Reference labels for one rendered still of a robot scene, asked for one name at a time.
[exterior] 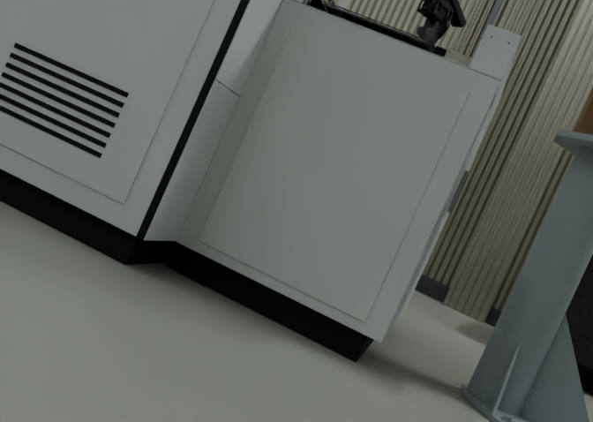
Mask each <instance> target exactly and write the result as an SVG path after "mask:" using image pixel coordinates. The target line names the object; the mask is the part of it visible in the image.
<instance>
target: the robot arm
mask: <svg viewBox="0 0 593 422"><path fill-rule="evenodd" d="M423 1H424V3H423V6H422V8H421V9H420V6H421V4H422V2H423ZM417 11H418V12H419V13H421V14H423V16H425V17H426V18H427V19H426V21H425V23H424V26H419V27H418V28H417V34H418V35H419V37H420V38H423V39H426V40H427V41H431V42H434V44H435V43H436V42H437V41H438V40H439V39H440V38H441V37H442V36H443V35H444V33H445V32H446V31H447V29H448V28H449V26H450V23H451V25H452V26H455V27H464V26H465V25H466V20H465V18H464V15H463V13H462V8H461V6H460V4H459V1H458V0H422V1H421V3H420V5H419V6H418V8H417Z"/></svg>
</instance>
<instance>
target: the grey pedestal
mask: <svg viewBox="0 0 593 422"><path fill-rule="evenodd" d="M553 141H554V142H555V143H557V144H558V145H560V146H561V147H563V148H564V149H566V151H568V152H569V153H571V154H573V155H574V156H573V159H572V161H571V162H570V164H569V166H568V169H567V172H566V174H565V176H564V177H563V180H562V182H561V184H560V186H559V189H558V191H557V193H556V195H555V197H554V199H553V201H552V204H551V206H550V208H549V210H548V212H547V215H546V217H545V218H544V221H543V224H542V226H541V228H540V230H539V232H538V233H537V237H536V239H535V241H534V243H533V245H532V247H531V249H530V251H529V254H528V256H527V259H526V260H525V262H524V264H523V266H522V270H521V272H520V274H519V275H518V277H517V279H516V282H515V284H514V287H513V288H512V291H511V293H510V295H509V297H508V299H507V302H506V304H505V306H504V308H503V310H502V312H501V315H500V316H499V319H498V321H497V323H496V326H495V328H494V329H493V331H492V334H491V337H490V339H489V341H488V343H487V344H486V346H485V349H484V352H483V354H482V356H481V358H480V360H479V362H478V364H477V367H476V370H475V372H474V373H473V375H472V377H471V379H470V382H469V384H462V396H463V397H464V398H465V399H466V400H467V401H468V402H469V403H471V404H472V405H473V406H474V407H475V408H477V409H478V410H479V411H480V412H481V413H482V414H484V415H485V416H486V417H487V418H488V419H489V420H490V421H491V422H589V416H588V412H587V408H586V403H585V400H584V395H583V392H582V384H581V380H580V375H579V372H578V367H577V364H576V359H575V355H574V348H573V344H572V339H571V335H570V331H569V327H568V323H567V316H566V311H567V308H568V307H569V304H570V302H571V300H572V298H573V296H574V293H575V291H576V289H577V287H578V285H579V283H580V280H581V279H582V276H583V274H584V272H585V270H586V267H587V266H588V264H589V261H590V259H591V256H592V254H593V135H590V134H586V133H580V132H570V131H565V130H559V131H558V132H557V133H556V134H555V135H554V138H553Z"/></svg>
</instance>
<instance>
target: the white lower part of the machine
mask: <svg viewBox="0 0 593 422"><path fill-rule="evenodd" d="M282 1H283V0H0V201H2V202H3V203H5V204H7V205H9V206H11V207H14V208H16V209H17V210H19V211H21V212H23V213H25V214H26V215H29V216H31V217H33V218H34V219H36V220H38V221H40V222H43V223H45V224H47V225H48V226H50V227H52V228H54V229H56V230H59V231H60V232H62V233H64V234H65V235H67V236H69V237H72V238H74V239H76V240H78V241H79V242H81V243H83V244H85V245H88V246H90V247H92V248H94V249H95V250H96V251H98V252H101V253H103V254H105V255H107V256H109V257H110V258H112V259H114V260H117V261H119V262H121V263H123V264H125V265H134V264H150V263H167V262H171V260H172V257H173V255H174V253H175V251H176V248H177V246H178V244H179V243H178V242H176V239H177V237H178V235H179V232H180V230H181V229H182V227H183V225H184V221H185V219H186V217H187V215H188V213H189V211H190V209H191V205H192V203H193V201H194V199H195V197H196V195H197V193H198V190H199V188H200V186H201V183H202V181H203V179H204V177H205V174H206V172H207V170H208V167H209V165H210V163H211V161H212V159H213V157H214V154H215V151H216V149H217V147H218V146H219V143H220V141H221V138H222V135H223V133H224V132H225V130H226V127H227V125H228V123H229V120H230V118H231V116H232V114H233V111H234V109H235V107H236V104H237V102H238V100H239V98H240V95H241V93H242V92H243V90H244V86H245V84H246V82H247V79H248V78H249V76H250V74H251V70H252V68H253V66H254V65H255V62H256V60H257V58H258V56H259V52H260V51H261V49H262V46H263V44H264V42H265V40H266V37H267V35H268V33H269V30H270V28H271V26H272V24H273V22H274V19H275V17H276V14H277V12H278V11H279V9H280V6H281V3H282Z"/></svg>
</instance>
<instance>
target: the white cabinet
mask: <svg viewBox="0 0 593 422"><path fill-rule="evenodd" d="M499 84H500V80H497V79H494V78H491V77H489V76H486V75H483V74H482V73H479V72H475V71H472V70H471V69H468V68H466V67H463V66H460V65H458V64H455V63H452V62H449V61H447V60H445V59H443V58H440V57H436V56H434V55H432V54H429V53H426V52H424V51H422V50H420V49H416V48H413V47H410V46H409V45H406V44H404V43H401V42H398V41H395V40H393V39H390V38H387V37H386V36H383V35H381V34H376V33H374V32H372V31H370V30H367V29H364V28H362V27H360V26H356V25H353V24H351V23H349V22H347V21H344V20H341V19H338V18H336V17H333V16H330V15H328V14H325V13H324V12H321V11H317V10H314V9H312V8H310V7H308V6H305V5H302V4H299V3H297V2H294V1H291V0H283V1H282V3H281V6H280V9H279V11H278V12H277V14H276V17H275V19H274V22H273V24H272V26H271V28H270V30H269V33H268V35H267V37H266V40H265V42H264V44H263V46H262V49H261V51H260V52H259V56H258V58H257V60H256V62H255V65H254V66H253V68H252V70H251V74H250V76H249V78H248V79H247V82H246V84H245V86H244V90H243V92H242V93H241V95H240V98H239V100H238V102H237V104H236V107H235V109H234V111H233V114H232V116H231V118H230V120H229V123H228V125H227V127H226V130H225V132H224V133H223V135H222V138H221V141H220V143H219V146H218V147H217V149H216V151H215V154H214V157H213V159H212V161H211V163H210V165H209V167H208V170H207V172H206V174H205V177H204V179H203V181H202V183H201V186H200V188H199V190H198V193H197V195H196V197H195V199H194V201H193V203H192V205H191V209H190V211H189V213H188V215H187V217H186V219H185V221H184V225H183V227H182V229H181V230H180V232H179V235H178V237H177V239H176V242H178V243H179V244H178V246H177V248H176V251H175V253H174V255H173V257H172V260H171V262H170V263H169V268H170V269H172V270H174V271H176V272H177V273H179V274H181V275H184V276H186V277H188V278H190V279H192V280H193V281H195V282H197V283H200V284H202V285H204V286H206V287H207V288H209V289H211V290H214V291H215V292H217V293H219V294H221V295H223V296H224V297H226V298H229V299H231V300H233V301H235V302H237V303H238V304H240V305H243V306H245V307H247V308H249V309H251V310H253V311H254V312H256V313H259V314H261V315H263V316H265V317H267V318H268V319H270V320H273V321H275V322H277V323H279V324H281V325H283V326H284V327H286V328H289V329H291V330H293V331H295V332H297V333H298V334H299V335H302V336H304V337H306V338H308V339H310V340H312V341H314V342H315V343H318V344H320V345H322V346H324V347H326V348H328V349H329V350H332V351H334V352H336V353H338V354H340V355H342V356H344V357H345V358H348V359H350V360H352V361H354V362H357V361H358V360H359V359H360V357H361V356H362V355H363V354H364V352H365V351H366V350H367V348H368V347H369V346H370V345H371V343H372V342H373V341H374V340H375V341H377V342H379V343H382V342H383V340H384V339H385V338H386V336H387V334H388V333H389V331H390V330H391V329H392V327H393V326H394V324H395V322H396V321H398V319H399V318H400V316H401V315H402V313H403V312H404V310H405V308H406V306H407V305H408V303H409V301H410V299H411V297H412V294H413V292H414V290H415V288H416V286H417V283H418V281H419V279H420V277H421V274H422V273H423V271H424V268H425V265H426V263H427V261H428V259H429V258H430V256H431V253H432V250H433V248H434V246H435V244H436V242H437V240H438V238H439V234H440V232H441V231H442V229H443V227H444V224H445V222H446V220H447V218H448V215H449V214H451V213H452V211H453V209H454V206H455V204H456V201H457V200H458V198H459V196H460V194H461V192H462V188H463V186H464V185H465V183H466V180H467V178H468V176H469V169H470V167H471V165H472V162H473V161H474V159H475V156H476V153H477V150H478V148H479V146H480V144H481V141H482V139H483V136H484V132H485V129H486V126H487V124H488V120H489V117H490V114H491V112H492V107H493V103H494V101H495V98H496V95H497V92H498V90H499Z"/></svg>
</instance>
